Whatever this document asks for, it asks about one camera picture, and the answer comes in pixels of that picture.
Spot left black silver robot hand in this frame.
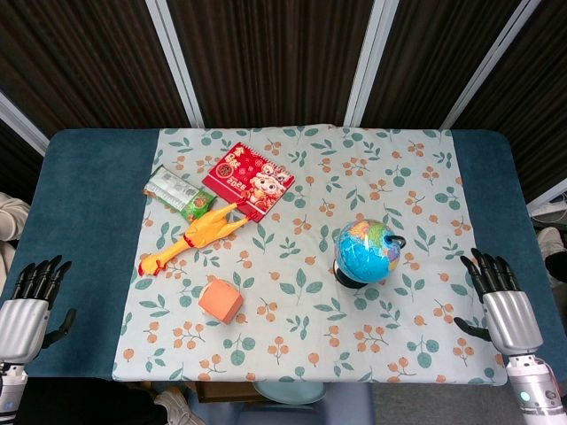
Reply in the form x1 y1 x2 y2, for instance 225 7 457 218
0 255 77 367

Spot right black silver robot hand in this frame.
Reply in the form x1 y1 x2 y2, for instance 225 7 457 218
453 248 545 358

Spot blue desk globe black stand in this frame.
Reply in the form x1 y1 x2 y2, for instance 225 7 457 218
332 219 408 290

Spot black white shoe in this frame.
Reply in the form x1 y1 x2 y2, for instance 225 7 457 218
537 226 567 289

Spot beige clothed person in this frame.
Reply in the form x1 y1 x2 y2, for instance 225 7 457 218
0 191 33 293

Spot white sneaker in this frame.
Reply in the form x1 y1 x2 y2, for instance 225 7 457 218
153 388 207 425

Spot orange cube box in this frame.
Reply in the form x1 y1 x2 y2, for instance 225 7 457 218
198 278 245 327

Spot green silver snack packet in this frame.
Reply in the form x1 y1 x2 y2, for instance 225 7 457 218
142 165 217 222

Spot yellow rubber chicken toy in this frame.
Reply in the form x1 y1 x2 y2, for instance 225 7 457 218
138 199 260 279

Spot brown cardboard box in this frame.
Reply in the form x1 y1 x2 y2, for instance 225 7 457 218
194 381 262 404

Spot light blue round stool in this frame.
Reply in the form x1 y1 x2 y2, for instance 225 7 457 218
254 381 327 405

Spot leaf and berry print tablecloth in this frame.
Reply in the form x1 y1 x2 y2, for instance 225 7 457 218
111 125 509 385

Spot red desk calendar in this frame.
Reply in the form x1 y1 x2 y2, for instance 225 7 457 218
201 141 297 223

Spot dark slatted partition screen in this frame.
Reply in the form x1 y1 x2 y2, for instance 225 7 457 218
0 0 567 209

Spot white screen frame post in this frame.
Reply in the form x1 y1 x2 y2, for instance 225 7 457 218
0 90 50 156
526 189 567 218
145 0 206 129
343 0 402 128
440 0 546 130

